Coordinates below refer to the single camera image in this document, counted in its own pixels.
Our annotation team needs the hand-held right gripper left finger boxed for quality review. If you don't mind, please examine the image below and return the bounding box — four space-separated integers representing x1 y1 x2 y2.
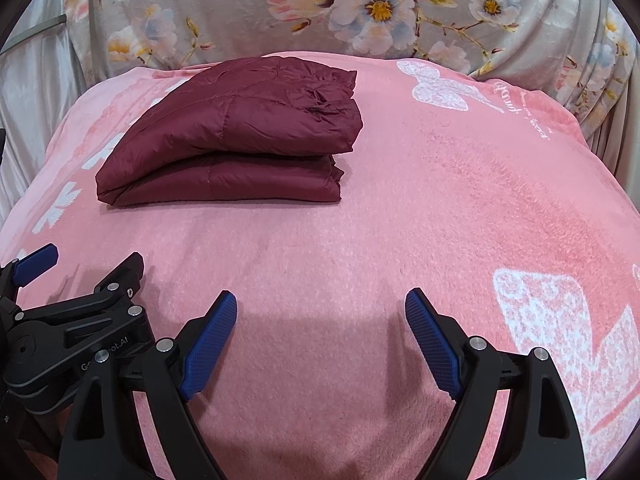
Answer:
59 290 238 480

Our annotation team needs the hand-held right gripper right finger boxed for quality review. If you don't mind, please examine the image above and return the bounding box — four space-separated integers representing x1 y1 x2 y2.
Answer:
404 287 586 480

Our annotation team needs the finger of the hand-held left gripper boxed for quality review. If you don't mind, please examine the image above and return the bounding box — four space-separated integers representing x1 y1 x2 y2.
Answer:
15 252 146 332
0 243 60 311

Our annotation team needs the maroon puffer jacket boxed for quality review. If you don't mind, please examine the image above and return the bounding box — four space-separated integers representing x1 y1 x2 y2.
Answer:
95 56 364 207

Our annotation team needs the pink printed blanket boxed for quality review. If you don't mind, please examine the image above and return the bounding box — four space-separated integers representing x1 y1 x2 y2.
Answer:
0 52 640 480

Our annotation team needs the white satin curtain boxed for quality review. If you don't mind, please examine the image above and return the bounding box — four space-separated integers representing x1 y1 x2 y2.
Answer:
0 0 101 201

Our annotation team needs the grey floral blanket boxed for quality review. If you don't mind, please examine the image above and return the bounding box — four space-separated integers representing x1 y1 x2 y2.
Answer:
65 0 640 161

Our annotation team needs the grey cable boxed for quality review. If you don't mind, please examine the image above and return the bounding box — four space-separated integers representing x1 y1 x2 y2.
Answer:
0 15 68 53

